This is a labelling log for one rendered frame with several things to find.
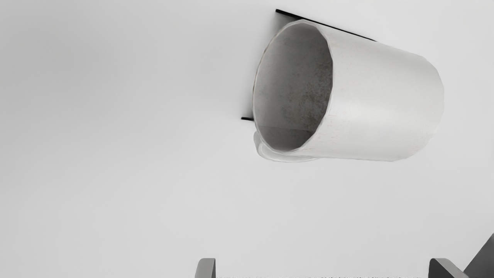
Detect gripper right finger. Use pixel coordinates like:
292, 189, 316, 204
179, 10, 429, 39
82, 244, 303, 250
428, 258, 470, 278

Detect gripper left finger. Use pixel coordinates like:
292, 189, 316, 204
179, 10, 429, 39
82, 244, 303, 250
195, 258, 217, 278

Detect white mug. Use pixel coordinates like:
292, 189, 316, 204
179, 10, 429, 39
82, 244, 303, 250
252, 19, 445, 163

